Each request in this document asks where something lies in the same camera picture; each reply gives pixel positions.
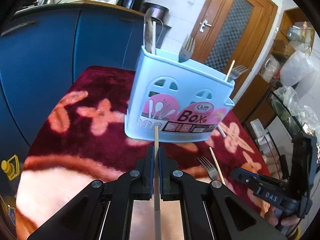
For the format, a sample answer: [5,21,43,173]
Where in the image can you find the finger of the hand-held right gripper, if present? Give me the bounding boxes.
[230,168,260,189]

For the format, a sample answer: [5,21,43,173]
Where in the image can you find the wooden chopstick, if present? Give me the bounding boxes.
[224,60,235,82]
[154,127,160,240]
[209,147,227,185]

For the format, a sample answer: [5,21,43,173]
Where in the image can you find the black wire rack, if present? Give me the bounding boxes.
[265,80,320,180]

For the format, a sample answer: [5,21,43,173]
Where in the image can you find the dark rice cooker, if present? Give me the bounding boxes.
[140,2,170,22]

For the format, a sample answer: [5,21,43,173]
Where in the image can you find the metal door handle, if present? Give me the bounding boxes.
[199,19,212,33]

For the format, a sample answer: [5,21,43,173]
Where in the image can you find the person's right hand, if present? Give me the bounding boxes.
[265,202,303,233]

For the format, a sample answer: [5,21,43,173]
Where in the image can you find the white power strip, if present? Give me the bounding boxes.
[250,120,272,153]

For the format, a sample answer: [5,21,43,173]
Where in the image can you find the large steel fork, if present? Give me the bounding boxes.
[178,34,196,63]

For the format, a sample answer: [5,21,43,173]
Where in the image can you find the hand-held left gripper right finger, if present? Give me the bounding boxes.
[159,145,288,240]

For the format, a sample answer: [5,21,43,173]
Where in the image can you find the small steel fork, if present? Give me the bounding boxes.
[197,156,219,180]
[226,65,249,82]

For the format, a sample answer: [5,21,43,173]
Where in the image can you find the wooden door with glass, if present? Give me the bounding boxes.
[190,0,278,120]

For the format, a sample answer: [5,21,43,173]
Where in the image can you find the dark red floral blanket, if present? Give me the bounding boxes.
[15,65,275,240]

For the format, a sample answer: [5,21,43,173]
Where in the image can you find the light blue utensil holder box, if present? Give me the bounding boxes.
[124,45,235,143]

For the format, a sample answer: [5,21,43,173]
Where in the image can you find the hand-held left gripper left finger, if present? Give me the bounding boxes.
[26,145,154,240]

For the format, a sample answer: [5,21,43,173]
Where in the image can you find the white power cable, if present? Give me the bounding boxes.
[151,17,164,46]

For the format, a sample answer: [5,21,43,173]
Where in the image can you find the blue kitchen base cabinet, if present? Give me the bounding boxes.
[0,0,173,153]

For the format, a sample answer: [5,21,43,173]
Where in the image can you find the wooden shelf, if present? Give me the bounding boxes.
[271,7,316,60]

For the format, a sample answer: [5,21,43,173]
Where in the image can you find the translucent plastic bag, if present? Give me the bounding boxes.
[260,57,281,83]
[280,50,315,88]
[280,86,320,130]

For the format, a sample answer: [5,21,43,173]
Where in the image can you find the yellow plastic object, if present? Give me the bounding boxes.
[1,155,20,180]

